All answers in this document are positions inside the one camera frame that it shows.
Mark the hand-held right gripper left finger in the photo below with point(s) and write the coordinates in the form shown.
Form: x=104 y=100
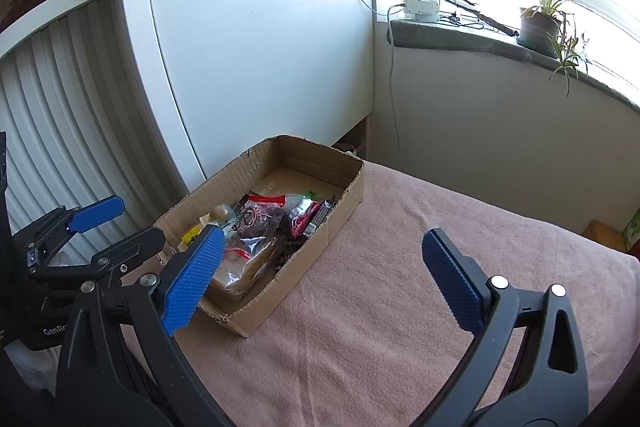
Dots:
x=192 y=277

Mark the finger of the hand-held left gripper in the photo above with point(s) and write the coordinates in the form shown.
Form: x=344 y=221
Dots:
x=97 y=213
x=130 y=249

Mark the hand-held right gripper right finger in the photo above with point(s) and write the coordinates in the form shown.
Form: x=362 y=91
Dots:
x=455 y=287

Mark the yellow candy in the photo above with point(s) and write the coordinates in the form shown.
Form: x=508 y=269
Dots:
x=192 y=237

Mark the white pink printed packet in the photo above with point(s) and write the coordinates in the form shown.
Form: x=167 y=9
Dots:
x=245 y=269

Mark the brown jelly cup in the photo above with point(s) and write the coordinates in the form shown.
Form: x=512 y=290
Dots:
x=220 y=213

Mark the brownie packet with red ends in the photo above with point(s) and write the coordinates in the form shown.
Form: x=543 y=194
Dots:
x=260 y=219

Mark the cardboard box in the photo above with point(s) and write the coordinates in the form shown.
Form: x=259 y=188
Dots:
x=300 y=272

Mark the cookie packet with red ends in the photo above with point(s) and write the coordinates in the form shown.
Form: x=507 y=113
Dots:
x=300 y=217

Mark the green biscuit packet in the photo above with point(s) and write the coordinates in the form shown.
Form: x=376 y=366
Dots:
x=312 y=195

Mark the white ribbed panel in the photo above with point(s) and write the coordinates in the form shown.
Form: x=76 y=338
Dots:
x=50 y=107

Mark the small brown carton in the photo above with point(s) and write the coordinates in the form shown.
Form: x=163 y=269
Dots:
x=605 y=234

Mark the green carton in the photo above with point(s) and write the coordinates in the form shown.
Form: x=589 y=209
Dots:
x=634 y=229

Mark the white cabinet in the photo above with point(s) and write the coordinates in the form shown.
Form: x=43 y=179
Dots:
x=250 y=57

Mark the grey stone windowsill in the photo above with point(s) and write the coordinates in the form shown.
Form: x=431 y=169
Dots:
x=450 y=37

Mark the potted spider plant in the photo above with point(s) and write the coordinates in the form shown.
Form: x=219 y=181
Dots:
x=537 y=29

